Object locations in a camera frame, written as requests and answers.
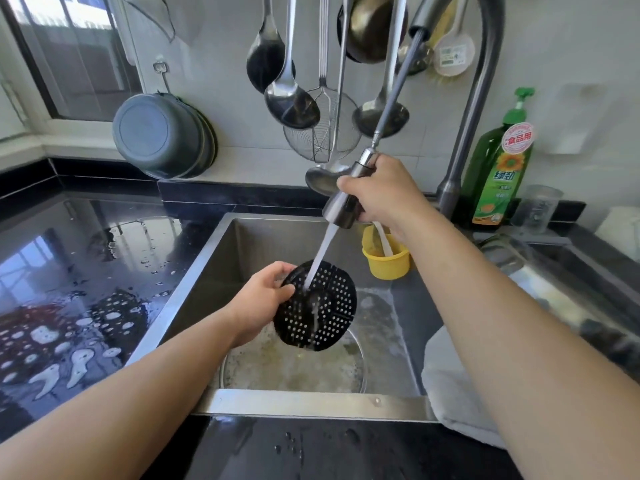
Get green dish soap bottle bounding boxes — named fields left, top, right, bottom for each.
left=462, top=87, right=537, bottom=229

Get yellow hanging sink cup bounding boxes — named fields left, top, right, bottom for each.
left=361, top=225, right=412, bottom=282

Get white hanging cloth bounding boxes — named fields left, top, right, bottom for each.
left=115, top=0, right=186, bottom=44

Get round steel pan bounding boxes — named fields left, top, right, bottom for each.
left=220, top=325, right=367, bottom=394

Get person's left forearm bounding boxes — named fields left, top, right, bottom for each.
left=0, top=309, right=246, bottom=480

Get wire mesh skimmer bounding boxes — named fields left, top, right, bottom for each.
left=283, top=0, right=363, bottom=164

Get steel soup ladle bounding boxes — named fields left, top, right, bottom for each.
left=264, top=0, right=322, bottom=131

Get person's right hand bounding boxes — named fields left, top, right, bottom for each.
left=337, top=155, right=436, bottom=236

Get steel wall hook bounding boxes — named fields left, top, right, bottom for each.
left=152, top=59, right=172, bottom=96

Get white dish rag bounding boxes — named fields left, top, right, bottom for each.
left=421, top=325, right=509, bottom=451

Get grey hanging basin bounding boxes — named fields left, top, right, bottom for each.
left=112, top=91, right=208, bottom=180

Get orange-handled brass ladle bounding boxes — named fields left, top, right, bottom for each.
left=336, top=0, right=396, bottom=65

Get dark green hanging basin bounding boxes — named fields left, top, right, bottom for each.
left=195, top=103, right=219, bottom=176

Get person's left hand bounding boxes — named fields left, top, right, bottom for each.
left=225, top=259, right=299, bottom=348

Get stainless steel sink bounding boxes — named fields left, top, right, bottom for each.
left=125, top=213, right=446, bottom=424

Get black round steamer rack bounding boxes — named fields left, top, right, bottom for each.
left=273, top=259, right=359, bottom=352

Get hanging steel ladles and skimmer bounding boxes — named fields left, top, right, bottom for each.
left=246, top=0, right=296, bottom=94

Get steel gooseneck faucet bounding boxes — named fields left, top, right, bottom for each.
left=322, top=0, right=506, bottom=231

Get white cleaning brush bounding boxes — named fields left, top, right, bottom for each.
left=373, top=223, right=394, bottom=258

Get white dish brush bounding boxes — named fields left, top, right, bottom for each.
left=432, top=0, right=477, bottom=78

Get clear plastic cup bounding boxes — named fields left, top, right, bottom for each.
left=510, top=185, right=564, bottom=236

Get yellow-handled steel ladle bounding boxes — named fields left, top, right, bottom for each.
left=305, top=0, right=356, bottom=198

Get person's right forearm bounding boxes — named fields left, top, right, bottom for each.
left=400, top=205, right=640, bottom=480

